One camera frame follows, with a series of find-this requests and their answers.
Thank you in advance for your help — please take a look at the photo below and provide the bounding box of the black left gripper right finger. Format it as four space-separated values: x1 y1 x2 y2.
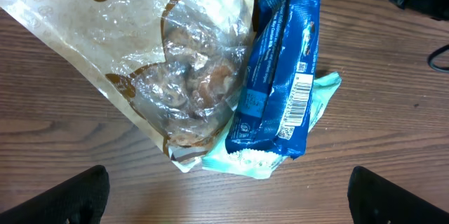
347 166 448 224

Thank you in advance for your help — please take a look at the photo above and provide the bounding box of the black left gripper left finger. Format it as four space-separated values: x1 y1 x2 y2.
1 165 110 224

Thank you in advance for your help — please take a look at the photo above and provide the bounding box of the teal snack packet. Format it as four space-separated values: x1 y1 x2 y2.
202 72 342 179

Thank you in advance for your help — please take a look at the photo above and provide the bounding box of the blue cookie packet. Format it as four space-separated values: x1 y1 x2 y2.
225 0 321 153

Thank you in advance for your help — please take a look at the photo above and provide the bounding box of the beige mushroom snack bag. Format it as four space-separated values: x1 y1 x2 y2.
1 0 254 172

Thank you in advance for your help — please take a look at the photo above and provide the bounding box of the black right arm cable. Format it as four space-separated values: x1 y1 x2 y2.
427 44 449 74

